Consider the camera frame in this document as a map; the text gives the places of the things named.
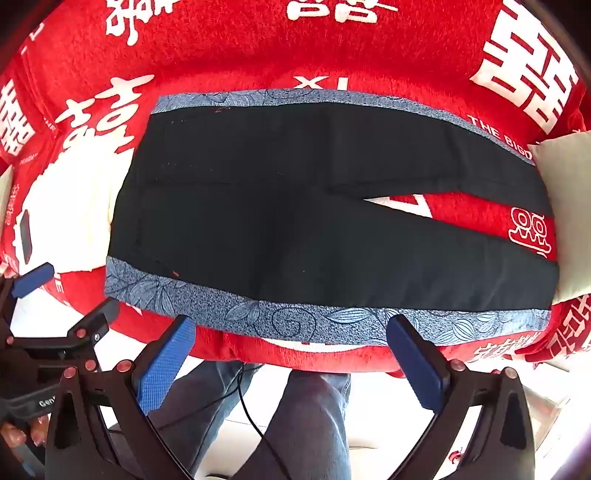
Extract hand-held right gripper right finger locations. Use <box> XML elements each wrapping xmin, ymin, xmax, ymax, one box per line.
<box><xmin>387</xmin><ymin>314</ymin><xmax>536</xmax><ymax>480</ymax></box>

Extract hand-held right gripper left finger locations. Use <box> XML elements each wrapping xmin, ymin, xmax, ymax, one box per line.
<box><xmin>45</xmin><ymin>315</ymin><xmax>197</xmax><ymax>480</ymax></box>

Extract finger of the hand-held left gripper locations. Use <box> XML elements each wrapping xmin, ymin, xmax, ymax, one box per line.
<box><xmin>0</xmin><ymin>262</ymin><xmax>55</xmax><ymax>324</ymax></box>
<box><xmin>4</xmin><ymin>298</ymin><xmax>121</xmax><ymax>372</ymax></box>

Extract black pants with floral trim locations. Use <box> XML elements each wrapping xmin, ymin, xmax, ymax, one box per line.
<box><xmin>104</xmin><ymin>89</ymin><xmax>560</xmax><ymax>347</ymax></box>

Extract person's left hand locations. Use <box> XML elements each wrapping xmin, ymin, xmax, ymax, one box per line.
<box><xmin>0</xmin><ymin>415</ymin><xmax>49</xmax><ymax>462</ymax></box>

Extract person's legs in jeans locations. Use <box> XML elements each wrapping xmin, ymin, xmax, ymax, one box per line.
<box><xmin>148</xmin><ymin>360</ymin><xmax>264</xmax><ymax>480</ymax></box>

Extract person's right leg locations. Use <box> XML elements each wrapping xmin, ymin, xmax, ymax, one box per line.
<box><xmin>235</xmin><ymin>369</ymin><xmax>352</xmax><ymax>480</ymax></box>

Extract white pillow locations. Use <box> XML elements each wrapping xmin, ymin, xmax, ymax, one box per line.
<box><xmin>527</xmin><ymin>134</ymin><xmax>591</xmax><ymax>305</ymax></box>

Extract red printed blanket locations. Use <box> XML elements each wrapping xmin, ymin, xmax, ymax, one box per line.
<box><xmin>0</xmin><ymin>0</ymin><xmax>591</xmax><ymax>379</ymax></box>

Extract black cable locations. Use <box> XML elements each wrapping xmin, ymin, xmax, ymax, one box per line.
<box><xmin>217</xmin><ymin>360</ymin><xmax>296</xmax><ymax>480</ymax></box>

